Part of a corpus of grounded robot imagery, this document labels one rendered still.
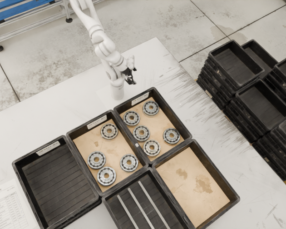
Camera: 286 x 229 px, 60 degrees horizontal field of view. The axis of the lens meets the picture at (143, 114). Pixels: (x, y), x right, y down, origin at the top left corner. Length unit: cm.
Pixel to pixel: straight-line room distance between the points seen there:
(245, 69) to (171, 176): 132
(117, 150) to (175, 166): 34
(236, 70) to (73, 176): 163
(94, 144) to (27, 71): 161
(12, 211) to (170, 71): 136
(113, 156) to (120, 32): 192
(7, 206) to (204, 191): 110
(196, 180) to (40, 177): 86
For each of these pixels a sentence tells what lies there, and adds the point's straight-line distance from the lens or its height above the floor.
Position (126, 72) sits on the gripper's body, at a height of 108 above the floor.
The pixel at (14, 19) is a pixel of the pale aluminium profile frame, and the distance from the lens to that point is 300.
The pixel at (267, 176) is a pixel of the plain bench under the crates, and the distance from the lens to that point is 181.
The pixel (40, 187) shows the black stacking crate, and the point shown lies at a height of 83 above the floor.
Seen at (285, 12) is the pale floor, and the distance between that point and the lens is 400.
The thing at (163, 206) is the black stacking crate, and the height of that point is 83.
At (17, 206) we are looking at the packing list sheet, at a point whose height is 70.
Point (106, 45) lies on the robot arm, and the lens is 127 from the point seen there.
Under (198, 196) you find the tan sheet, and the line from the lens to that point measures 147.
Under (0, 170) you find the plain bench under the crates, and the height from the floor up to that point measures 70.
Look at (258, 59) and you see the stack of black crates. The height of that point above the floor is 27.
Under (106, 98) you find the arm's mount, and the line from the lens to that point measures 176.
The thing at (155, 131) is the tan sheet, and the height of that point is 83.
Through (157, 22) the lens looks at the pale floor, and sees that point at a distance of 325.
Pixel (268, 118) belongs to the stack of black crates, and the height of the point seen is 38.
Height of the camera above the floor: 223
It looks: 64 degrees down
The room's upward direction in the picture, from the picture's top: 9 degrees clockwise
